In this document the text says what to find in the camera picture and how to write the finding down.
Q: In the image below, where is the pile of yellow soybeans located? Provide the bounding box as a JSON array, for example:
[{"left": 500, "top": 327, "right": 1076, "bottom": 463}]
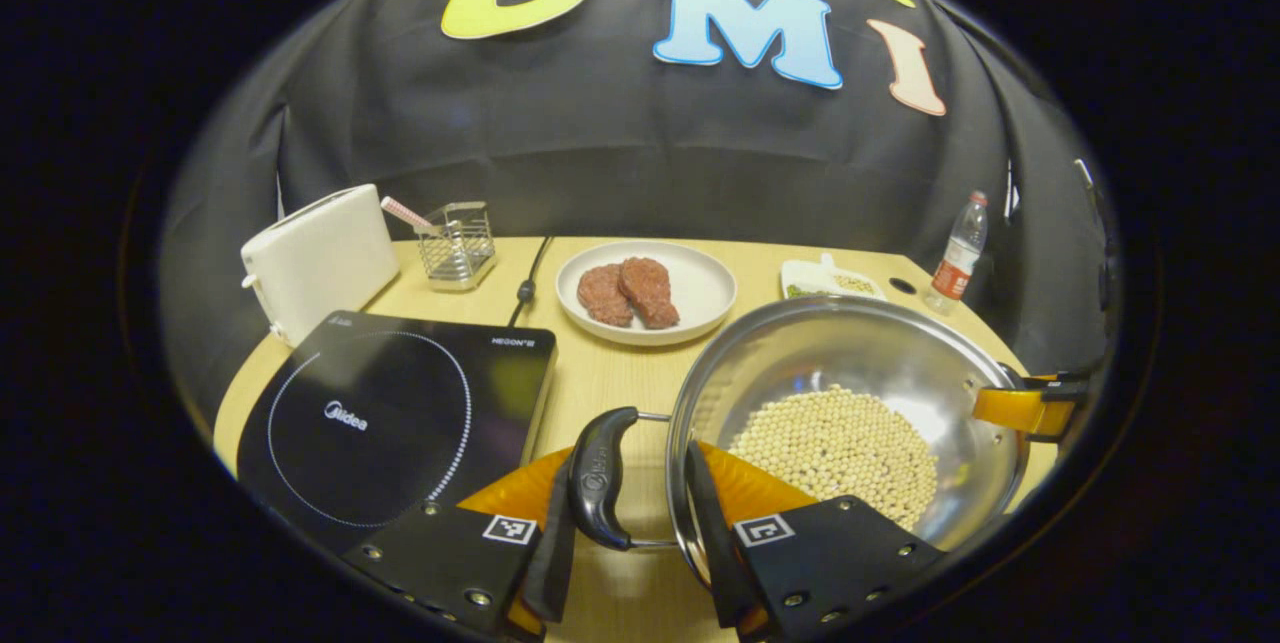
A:
[{"left": 728, "top": 385, "right": 939, "bottom": 531}]

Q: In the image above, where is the black induction cooktop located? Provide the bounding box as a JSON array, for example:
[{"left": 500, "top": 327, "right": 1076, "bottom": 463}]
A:
[{"left": 237, "top": 310, "right": 558, "bottom": 556}]

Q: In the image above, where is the brown meat patty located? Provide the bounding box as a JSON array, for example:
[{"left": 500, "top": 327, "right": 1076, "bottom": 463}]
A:
[
  {"left": 618, "top": 257, "right": 681, "bottom": 330},
  {"left": 577, "top": 264, "right": 635, "bottom": 328}
]

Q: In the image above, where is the steel pot with black handle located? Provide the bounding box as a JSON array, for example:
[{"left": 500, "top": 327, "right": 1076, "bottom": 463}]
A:
[{"left": 568, "top": 296, "right": 1031, "bottom": 589}]

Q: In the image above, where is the white toaster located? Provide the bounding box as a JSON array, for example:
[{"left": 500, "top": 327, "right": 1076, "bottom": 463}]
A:
[{"left": 240, "top": 184, "right": 401, "bottom": 348}]

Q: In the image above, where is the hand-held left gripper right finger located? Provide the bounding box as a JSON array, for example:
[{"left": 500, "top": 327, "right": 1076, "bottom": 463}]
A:
[{"left": 683, "top": 440, "right": 946, "bottom": 642}]

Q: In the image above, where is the white divided dish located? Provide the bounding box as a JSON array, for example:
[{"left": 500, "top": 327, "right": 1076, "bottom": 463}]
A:
[{"left": 780, "top": 253, "right": 888, "bottom": 302}]

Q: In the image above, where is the wire mesh holder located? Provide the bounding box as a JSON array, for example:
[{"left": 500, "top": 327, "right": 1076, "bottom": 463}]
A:
[{"left": 414, "top": 202, "right": 498, "bottom": 292}]

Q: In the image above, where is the white round plate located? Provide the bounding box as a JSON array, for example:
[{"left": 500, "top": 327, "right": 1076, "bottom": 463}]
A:
[{"left": 555, "top": 241, "right": 738, "bottom": 347}]

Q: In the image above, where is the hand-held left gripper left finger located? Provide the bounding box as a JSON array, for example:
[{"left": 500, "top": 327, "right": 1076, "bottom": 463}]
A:
[{"left": 340, "top": 448, "right": 579, "bottom": 642}]

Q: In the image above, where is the pink striped straw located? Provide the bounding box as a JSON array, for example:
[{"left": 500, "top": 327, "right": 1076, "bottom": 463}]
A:
[{"left": 380, "top": 196, "right": 436, "bottom": 229}]

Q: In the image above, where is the black power cable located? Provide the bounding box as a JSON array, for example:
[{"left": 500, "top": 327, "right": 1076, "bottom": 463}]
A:
[{"left": 507, "top": 236, "right": 554, "bottom": 329}]

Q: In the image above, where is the black backdrop cloth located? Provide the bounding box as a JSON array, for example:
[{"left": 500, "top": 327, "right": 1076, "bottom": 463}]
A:
[{"left": 160, "top": 0, "right": 1116, "bottom": 424}]

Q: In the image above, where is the plastic water bottle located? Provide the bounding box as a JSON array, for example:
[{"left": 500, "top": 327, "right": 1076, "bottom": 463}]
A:
[{"left": 923, "top": 190, "right": 990, "bottom": 316}]

